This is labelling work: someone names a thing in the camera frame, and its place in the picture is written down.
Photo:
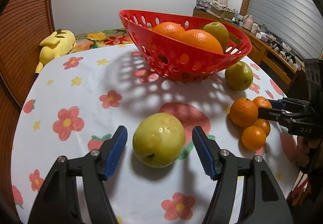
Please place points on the pink kettle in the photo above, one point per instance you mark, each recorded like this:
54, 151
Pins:
247, 22

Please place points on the colourful floral bed blanket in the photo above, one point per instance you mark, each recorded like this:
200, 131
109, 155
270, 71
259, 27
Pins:
104, 38

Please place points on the grey window blind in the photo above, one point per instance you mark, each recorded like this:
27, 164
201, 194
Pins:
296, 22

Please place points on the wooden louvered wardrobe door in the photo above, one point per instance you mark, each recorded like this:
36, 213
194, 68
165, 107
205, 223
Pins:
24, 24

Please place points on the larger mandarin orange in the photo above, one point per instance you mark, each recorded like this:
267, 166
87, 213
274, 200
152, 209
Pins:
243, 112

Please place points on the wooden sideboard cabinet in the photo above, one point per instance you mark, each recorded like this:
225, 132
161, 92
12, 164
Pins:
262, 54

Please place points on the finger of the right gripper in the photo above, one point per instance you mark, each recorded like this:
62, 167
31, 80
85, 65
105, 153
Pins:
291, 104
277, 115

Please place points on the small yellow-green apple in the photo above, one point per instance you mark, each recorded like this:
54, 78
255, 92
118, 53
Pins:
159, 140

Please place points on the large orange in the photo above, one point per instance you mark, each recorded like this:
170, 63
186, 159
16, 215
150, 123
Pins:
202, 40
169, 29

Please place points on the large green apple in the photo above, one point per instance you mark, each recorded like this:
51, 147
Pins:
219, 31

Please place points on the small mandarin orange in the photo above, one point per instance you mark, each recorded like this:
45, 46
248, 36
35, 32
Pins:
264, 125
253, 138

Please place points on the red plastic perforated basket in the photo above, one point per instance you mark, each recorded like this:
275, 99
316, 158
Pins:
173, 59

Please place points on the right hand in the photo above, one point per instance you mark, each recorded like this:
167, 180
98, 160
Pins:
309, 153

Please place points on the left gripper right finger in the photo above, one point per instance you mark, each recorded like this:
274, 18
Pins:
262, 199

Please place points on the patterned box on cabinet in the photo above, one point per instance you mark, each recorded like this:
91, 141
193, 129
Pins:
223, 7

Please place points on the green pear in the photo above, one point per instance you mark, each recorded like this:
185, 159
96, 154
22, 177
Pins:
239, 76

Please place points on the white floral strawberry cloth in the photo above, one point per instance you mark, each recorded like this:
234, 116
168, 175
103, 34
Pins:
79, 100

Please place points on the yellow plush toy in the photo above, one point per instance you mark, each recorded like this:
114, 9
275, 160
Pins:
59, 43

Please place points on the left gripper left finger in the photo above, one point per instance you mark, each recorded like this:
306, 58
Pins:
57, 200

